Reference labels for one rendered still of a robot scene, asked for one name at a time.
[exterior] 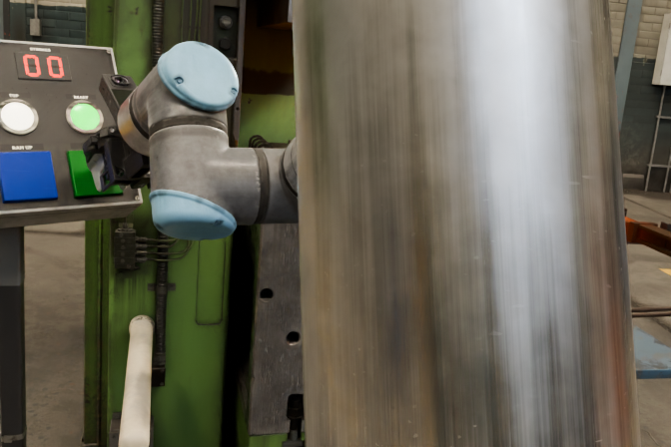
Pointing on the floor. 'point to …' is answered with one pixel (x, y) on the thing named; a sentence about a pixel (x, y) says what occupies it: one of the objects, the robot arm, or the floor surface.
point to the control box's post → (12, 334)
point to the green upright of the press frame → (210, 425)
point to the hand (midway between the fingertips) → (98, 164)
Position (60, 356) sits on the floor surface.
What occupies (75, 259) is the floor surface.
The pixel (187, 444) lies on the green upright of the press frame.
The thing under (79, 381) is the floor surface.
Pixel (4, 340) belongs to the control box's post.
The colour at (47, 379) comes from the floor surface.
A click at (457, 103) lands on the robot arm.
